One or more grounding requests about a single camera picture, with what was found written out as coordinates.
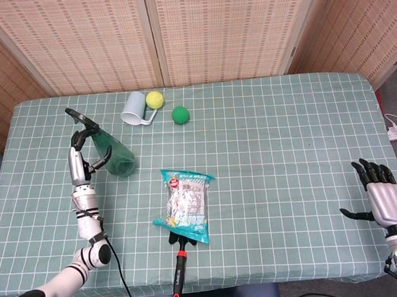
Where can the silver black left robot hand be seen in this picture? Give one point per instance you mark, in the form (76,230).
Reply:
(78,168)

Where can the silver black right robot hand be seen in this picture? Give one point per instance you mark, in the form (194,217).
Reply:
(390,204)

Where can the green spray bottle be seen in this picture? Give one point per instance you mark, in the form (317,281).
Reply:
(116,155)

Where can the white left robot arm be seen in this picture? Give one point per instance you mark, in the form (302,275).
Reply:
(87,215)

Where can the light blue plastic mug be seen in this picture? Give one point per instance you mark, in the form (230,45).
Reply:
(132,107)

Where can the yellow foam ball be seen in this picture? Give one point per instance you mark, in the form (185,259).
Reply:
(155,100)

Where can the teal snack bag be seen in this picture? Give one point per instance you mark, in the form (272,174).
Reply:
(185,201)

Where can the green foam ball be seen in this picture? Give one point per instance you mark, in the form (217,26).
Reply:
(180,114)

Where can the green checked tablecloth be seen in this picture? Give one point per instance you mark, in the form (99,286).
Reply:
(272,166)

